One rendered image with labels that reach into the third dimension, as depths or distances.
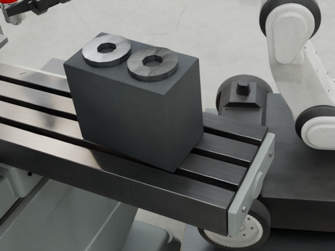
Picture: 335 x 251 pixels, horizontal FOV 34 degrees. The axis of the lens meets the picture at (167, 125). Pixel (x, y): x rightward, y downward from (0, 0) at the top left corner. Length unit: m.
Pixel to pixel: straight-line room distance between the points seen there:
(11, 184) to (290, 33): 0.72
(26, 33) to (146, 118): 2.59
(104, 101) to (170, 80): 0.14
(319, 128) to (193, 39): 1.78
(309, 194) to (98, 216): 0.62
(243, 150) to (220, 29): 2.23
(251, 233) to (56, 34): 2.19
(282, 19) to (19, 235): 0.79
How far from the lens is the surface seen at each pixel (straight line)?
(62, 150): 1.12
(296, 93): 1.48
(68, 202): 1.51
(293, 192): 1.52
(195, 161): 1.04
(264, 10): 1.33
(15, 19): 1.29
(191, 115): 1.01
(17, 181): 1.26
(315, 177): 1.57
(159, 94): 0.90
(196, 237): 1.63
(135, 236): 1.91
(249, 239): 1.57
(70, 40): 3.34
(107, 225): 1.74
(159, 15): 3.44
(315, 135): 1.52
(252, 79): 1.85
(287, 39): 1.33
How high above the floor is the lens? 1.70
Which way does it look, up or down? 41 degrees down
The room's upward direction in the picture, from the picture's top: 7 degrees counter-clockwise
